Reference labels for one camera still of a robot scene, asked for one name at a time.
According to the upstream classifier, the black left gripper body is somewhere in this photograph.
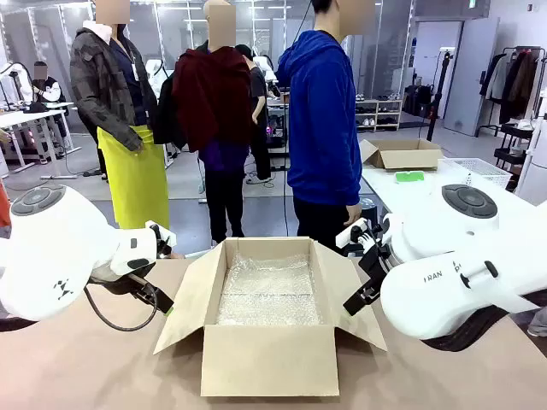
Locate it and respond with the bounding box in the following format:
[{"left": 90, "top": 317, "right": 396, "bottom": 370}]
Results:
[{"left": 87, "top": 272, "right": 160, "bottom": 305}]

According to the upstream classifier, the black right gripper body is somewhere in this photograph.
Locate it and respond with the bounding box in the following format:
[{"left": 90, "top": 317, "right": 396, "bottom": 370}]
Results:
[{"left": 357, "top": 243, "right": 393, "bottom": 293}]

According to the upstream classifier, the person's right forearm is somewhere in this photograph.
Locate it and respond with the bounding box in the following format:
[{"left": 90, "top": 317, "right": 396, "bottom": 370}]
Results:
[{"left": 335, "top": 144, "right": 363, "bottom": 208}]

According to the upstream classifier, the clear bubble wrap sheet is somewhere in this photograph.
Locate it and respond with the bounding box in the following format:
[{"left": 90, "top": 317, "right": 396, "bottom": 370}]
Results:
[{"left": 215, "top": 252, "right": 324, "bottom": 328}]

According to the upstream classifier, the bright green flat item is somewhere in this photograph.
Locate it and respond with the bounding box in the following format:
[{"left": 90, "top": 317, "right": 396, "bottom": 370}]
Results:
[{"left": 395, "top": 170, "right": 425, "bottom": 185}]

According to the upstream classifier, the large open cardboard box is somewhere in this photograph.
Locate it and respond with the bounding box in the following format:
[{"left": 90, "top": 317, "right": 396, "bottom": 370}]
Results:
[{"left": 153, "top": 237, "right": 389, "bottom": 398}]

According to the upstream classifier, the small open cardboard box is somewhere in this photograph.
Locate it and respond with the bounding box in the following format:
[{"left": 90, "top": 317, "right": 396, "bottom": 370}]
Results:
[{"left": 358, "top": 138, "right": 444, "bottom": 173}]

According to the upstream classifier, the white plastic basket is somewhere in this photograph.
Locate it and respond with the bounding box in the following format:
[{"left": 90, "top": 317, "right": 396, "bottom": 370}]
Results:
[{"left": 444, "top": 156, "right": 513, "bottom": 192}]

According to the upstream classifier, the person in blue hoodie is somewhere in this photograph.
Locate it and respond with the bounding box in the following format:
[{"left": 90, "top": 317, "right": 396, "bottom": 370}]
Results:
[{"left": 275, "top": 0, "right": 364, "bottom": 257}]

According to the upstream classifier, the wooden shoe rack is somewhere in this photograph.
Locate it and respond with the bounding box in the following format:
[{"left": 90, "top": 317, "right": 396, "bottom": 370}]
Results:
[{"left": 355, "top": 98, "right": 403, "bottom": 132}]

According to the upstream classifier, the black luggage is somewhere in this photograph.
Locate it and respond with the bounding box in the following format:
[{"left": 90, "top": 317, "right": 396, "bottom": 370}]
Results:
[{"left": 403, "top": 84, "right": 433, "bottom": 117}]

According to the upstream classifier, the bystander in light grey trousers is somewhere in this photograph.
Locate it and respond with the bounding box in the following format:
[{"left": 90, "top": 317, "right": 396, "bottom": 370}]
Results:
[{"left": 526, "top": 307, "right": 547, "bottom": 338}]

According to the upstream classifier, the black utility cart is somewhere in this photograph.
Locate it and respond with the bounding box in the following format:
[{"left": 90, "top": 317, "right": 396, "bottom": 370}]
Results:
[{"left": 494, "top": 120, "right": 536, "bottom": 174}]

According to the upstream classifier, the white office desk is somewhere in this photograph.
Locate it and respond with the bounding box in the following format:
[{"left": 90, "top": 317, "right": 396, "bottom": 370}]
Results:
[{"left": 0, "top": 101, "right": 82, "bottom": 177}]

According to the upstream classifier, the mannequin with yellow skirt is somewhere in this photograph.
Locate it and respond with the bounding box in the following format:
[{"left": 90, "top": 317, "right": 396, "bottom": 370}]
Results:
[{"left": 69, "top": 0, "right": 172, "bottom": 234}]

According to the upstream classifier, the mannequin in maroon garment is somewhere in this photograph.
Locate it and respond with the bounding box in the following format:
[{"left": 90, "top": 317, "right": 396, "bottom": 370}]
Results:
[{"left": 152, "top": 0, "right": 254, "bottom": 249}]

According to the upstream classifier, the person in grey shirt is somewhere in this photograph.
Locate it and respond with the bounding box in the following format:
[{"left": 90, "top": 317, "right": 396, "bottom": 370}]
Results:
[{"left": 233, "top": 43, "right": 274, "bottom": 185}]

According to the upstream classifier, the person in black white jacket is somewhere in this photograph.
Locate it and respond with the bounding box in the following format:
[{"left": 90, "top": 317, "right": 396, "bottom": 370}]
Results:
[{"left": 30, "top": 61, "right": 68, "bottom": 106}]

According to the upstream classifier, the clothes rack with coats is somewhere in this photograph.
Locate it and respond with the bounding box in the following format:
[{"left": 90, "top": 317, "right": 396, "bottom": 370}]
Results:
[{"left": 477, "top": 44, "right": 547, "bottom": 138}]

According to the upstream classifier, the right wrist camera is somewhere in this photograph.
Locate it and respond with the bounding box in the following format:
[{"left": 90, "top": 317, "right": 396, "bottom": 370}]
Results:
[{"left": 335, "top": 216, "right": 385, "bottom": 253}]

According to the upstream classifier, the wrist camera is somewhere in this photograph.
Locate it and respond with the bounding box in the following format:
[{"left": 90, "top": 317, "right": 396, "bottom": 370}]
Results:
[
  {"left": 144, "top": 220, "right": 178, "bottom": 261},
  {"left": 335, "top": 216, "right": 385, "bottom": 253}
]

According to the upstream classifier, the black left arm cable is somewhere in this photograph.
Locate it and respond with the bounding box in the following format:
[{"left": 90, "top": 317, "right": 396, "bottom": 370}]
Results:
[{"left": 84, "top": 281, "right": 160, "bottom": 332}]

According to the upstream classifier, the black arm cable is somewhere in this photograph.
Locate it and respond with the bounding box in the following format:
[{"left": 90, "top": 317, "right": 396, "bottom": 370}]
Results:
[
  {"left": 421, "top": 305, "right": 512, "bottom": 354},
  {"left": 84, "top": 281, "right": 160, "bottom": 332}
]

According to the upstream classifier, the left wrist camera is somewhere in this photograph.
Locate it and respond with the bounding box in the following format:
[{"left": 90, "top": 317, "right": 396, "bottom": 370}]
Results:
[{"left": 144, "top": 220, "right": 178, "bottom": 261}]

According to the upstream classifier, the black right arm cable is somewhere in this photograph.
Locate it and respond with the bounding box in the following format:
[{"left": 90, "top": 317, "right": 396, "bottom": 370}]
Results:
[{"left": 421, "top": 305, "right": 512, "bottom": 354}]

